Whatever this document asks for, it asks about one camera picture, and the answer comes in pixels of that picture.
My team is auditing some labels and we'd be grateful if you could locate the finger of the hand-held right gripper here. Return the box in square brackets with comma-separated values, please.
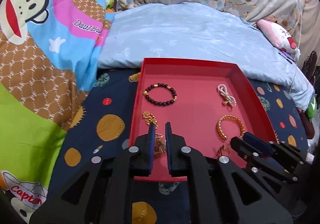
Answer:
[243, 132, 305, 174]
[230, 136, 298, 185]

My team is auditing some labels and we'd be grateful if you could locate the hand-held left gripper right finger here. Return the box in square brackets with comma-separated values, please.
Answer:
[165, 122, 293, 224]

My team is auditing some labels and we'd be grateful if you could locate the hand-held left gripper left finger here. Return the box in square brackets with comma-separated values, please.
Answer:
[29, 122, 157, 224]

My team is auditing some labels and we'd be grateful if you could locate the thin gold chain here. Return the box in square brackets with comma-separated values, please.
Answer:
[153, 133, 167, 159]

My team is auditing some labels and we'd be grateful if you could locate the gold ring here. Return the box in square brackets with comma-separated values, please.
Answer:
[217, 145, 232, 157]

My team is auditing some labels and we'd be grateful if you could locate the gold bangle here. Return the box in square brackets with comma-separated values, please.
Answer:
[216, 115, 245, 140]

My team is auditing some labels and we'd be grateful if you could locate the chunky gold chain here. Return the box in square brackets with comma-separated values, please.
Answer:
[142, 111, 159, 130]

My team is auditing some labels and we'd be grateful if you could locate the red shallow box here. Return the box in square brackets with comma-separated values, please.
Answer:
[128, 57, 278, 182]

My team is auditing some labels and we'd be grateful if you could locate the white pearl bracelet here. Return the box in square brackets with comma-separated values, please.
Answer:
[216, 84, 237, 108]

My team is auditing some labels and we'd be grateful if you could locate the black bead bracelet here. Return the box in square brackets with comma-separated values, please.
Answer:
[143, 84, 177, 107]

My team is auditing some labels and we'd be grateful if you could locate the navy planet print blanket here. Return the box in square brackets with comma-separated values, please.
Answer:
[46, 66, 314, 224]

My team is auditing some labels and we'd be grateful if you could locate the dark red chair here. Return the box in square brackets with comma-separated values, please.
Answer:
[299, 51, 319, 140]

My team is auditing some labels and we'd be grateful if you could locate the purple notebook with pen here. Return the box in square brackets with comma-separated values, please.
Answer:
[277, 51, 296, 65]

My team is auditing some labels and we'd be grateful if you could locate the pink plush pillow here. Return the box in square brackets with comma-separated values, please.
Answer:
[256, 19, 300, 54]

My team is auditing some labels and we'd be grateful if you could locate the light blue pillow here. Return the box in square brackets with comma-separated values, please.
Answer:
[97, 2, 315, 110]

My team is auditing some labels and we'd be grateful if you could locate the beige curtain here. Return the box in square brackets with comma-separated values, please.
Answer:
[299, 0, 320, 64]

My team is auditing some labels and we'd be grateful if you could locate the monkey printed blanket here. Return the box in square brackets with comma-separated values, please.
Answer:
[0, 0, 116, 224]

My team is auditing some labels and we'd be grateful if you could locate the white cord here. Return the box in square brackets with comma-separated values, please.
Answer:
[290, 0, 304, 95]

